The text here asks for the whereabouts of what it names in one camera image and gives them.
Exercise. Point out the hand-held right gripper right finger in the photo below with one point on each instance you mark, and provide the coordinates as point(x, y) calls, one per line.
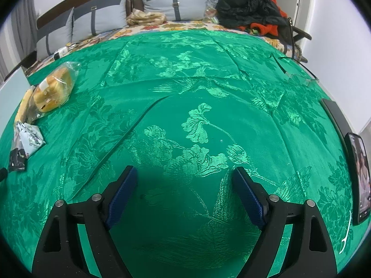
point(250, 197)

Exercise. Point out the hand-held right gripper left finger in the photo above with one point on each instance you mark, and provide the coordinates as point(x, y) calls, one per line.
point(121, 197)

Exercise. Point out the silver snack packet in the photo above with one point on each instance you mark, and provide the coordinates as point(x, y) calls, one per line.
point(29, 139)

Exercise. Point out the small black snack packet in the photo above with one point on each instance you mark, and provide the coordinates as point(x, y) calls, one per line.
point(18, 159)

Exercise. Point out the yellow printed bread packet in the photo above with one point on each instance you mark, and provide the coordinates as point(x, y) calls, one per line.
point(53, 89)

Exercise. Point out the clear cake packet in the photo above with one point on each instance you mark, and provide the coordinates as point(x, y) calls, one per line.
point(24, 104)

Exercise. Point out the white cardboard box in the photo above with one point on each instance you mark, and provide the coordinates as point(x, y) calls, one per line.
point(11, 98)

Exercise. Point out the white floss pick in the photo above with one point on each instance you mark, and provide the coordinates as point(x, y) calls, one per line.
point(346, 234)

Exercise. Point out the black smartphone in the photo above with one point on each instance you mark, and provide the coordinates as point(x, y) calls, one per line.
point(361, 179)

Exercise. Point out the black flat device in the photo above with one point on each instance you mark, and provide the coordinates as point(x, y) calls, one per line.
point(336, 115)

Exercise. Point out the green patterned blanket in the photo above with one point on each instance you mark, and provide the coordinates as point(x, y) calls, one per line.
point(185, 92)

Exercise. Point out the thin black eyeglasses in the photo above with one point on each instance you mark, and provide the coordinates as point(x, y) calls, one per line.
point(282, 68)

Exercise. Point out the white power strip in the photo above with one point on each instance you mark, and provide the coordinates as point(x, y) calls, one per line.
point(60, 52)

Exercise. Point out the red fleece garment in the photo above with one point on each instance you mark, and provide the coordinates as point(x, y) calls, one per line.
point(263, 29)

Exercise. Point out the dark chair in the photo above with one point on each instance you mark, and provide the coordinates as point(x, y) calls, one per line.
point(301, 34)

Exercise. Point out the floral bedsheet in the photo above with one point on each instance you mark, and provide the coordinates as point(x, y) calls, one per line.
point(179, 26)

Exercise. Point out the beige folded cloth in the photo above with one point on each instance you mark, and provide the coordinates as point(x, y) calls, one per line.
point(146, 17)

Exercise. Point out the grey curtain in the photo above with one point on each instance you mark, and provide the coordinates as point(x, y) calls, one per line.
point(17, 40)

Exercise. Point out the black jacket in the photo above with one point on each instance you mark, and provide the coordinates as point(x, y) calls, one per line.
point(246, 8)

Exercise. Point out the clear plastic bag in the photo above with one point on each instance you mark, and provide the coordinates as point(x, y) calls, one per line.
point(210, 13)

